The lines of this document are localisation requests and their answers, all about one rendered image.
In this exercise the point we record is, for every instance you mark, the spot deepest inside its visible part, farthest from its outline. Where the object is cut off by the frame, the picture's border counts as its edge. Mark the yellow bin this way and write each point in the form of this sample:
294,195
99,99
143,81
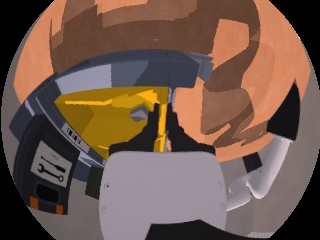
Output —
158,147
107,120

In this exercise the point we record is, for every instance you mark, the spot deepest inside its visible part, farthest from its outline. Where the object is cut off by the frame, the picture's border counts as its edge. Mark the dark olive case with orange latches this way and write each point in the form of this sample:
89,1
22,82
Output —
94,182

